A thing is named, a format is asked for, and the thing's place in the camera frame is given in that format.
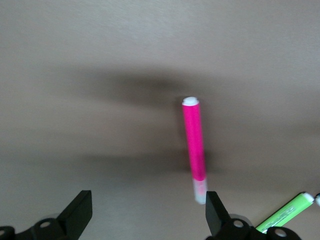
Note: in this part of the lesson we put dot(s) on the brown table cover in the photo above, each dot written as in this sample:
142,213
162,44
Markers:
75,50

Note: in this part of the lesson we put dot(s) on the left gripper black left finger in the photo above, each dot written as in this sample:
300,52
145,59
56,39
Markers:
75,212

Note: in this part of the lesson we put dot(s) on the green marker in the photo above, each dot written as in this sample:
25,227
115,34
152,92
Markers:
287,212

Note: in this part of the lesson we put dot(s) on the pink marker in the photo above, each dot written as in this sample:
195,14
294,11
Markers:
193,140

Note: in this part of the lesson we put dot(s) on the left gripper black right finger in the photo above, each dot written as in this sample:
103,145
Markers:
217,220

